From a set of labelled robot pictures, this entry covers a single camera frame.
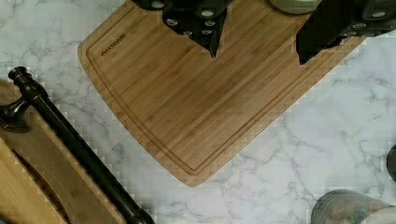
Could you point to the bamboo cutting board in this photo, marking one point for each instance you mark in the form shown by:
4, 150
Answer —
193, 111

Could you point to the black drawer handle bar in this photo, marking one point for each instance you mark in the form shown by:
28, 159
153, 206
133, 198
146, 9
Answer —
33, 94

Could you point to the clear cereal jar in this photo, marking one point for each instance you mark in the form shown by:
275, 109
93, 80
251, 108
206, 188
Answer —
343, 206

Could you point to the wooden drawer front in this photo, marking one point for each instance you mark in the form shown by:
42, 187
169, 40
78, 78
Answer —
67, 185

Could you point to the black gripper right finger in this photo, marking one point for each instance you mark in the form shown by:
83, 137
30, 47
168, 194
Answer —
335, 20

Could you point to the dark grey cup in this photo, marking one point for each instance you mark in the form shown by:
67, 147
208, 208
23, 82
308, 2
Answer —
391, 163

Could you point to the green ceramic bowl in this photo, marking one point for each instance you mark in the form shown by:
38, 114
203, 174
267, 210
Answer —
296, 6

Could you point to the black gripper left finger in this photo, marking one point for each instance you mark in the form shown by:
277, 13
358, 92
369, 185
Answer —
201, 21

